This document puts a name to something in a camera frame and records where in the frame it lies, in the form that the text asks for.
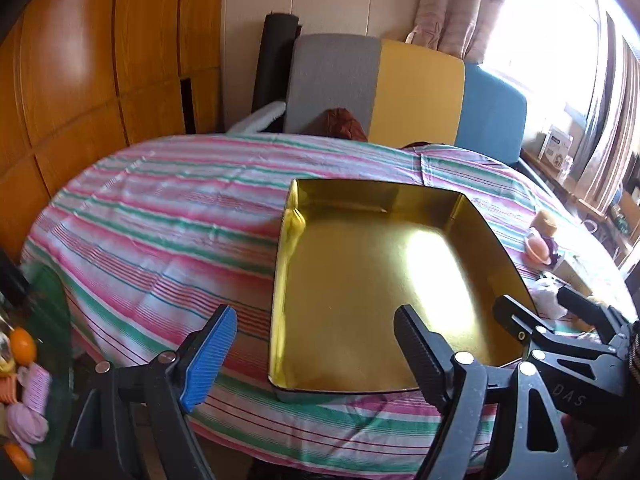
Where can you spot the window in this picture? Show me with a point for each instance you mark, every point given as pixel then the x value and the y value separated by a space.
pixel 545 45

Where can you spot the gold tin tray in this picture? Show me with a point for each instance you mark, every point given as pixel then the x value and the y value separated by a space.
pixel 375 285

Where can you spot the purple snack packet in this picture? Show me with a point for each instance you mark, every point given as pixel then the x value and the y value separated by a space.
pixel 555 251

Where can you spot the white plastic wrap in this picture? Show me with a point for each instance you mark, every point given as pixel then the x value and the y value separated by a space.
pixel 549 300

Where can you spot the wooden wardrobe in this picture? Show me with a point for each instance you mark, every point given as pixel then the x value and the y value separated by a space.
pixel 75 85

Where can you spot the pink patterned curtain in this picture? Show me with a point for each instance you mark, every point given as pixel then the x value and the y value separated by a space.
pixel 460 5

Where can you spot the striped side curtain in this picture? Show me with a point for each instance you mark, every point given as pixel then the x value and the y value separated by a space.
pixel 610 125

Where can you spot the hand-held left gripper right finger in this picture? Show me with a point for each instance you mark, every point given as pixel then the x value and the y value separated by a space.
pixel 422 355

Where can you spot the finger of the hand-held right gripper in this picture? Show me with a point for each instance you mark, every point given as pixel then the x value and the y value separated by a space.
pixel 515 320
pixel 590 310

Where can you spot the grey yellow blue sofa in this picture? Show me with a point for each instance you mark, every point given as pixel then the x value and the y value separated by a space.
pixel 410 95

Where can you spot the black rolled mat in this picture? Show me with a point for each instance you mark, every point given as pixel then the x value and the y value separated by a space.
pixel 275 60

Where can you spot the pink silicone cup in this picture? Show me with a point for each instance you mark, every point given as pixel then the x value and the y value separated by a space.
pixel 537 247

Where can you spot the striped tablecloth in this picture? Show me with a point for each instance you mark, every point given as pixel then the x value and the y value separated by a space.
pixel 150 220

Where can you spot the orange fruit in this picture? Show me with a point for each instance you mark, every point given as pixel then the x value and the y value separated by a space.
pixel 23 346
pixel 19 457

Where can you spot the white foam piece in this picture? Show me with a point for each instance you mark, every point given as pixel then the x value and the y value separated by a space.
pixel 257 117

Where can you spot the white box with print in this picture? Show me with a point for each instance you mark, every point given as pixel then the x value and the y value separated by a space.
pixel 559 146

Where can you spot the brown red cloth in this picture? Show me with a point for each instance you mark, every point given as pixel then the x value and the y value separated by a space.
pixel 342 124

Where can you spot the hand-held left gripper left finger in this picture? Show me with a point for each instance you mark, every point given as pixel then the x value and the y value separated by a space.
pixel 212 355

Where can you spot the stack of orange discs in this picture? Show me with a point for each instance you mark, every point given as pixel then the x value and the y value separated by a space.
pixel 9 389

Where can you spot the yellow sponge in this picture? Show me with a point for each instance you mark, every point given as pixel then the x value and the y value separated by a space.
pixel 546 221

